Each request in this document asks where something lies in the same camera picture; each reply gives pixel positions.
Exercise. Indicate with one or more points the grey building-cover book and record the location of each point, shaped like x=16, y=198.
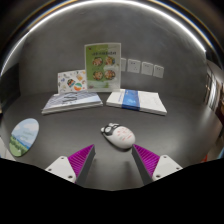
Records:
x=71, y=100

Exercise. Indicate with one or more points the green food poster sign stand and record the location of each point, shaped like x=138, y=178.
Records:
x=102, y=66

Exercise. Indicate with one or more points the white sticker-print card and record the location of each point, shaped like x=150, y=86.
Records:
x=71, y=81

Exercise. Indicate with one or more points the round landscape-print mouse pad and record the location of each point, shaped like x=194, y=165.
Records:
x=24, y=136

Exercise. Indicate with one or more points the white panda-face computer mouse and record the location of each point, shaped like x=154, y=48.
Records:
x=121, y=136

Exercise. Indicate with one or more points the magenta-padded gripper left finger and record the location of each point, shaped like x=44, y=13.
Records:
x=61, y=165

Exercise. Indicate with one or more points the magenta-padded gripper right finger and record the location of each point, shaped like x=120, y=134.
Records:
x=166, y=165

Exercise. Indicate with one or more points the white ceiling light strip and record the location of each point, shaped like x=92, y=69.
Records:
x=156, y=10

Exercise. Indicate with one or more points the white book with blue band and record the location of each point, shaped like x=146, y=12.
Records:
x=140, y=100

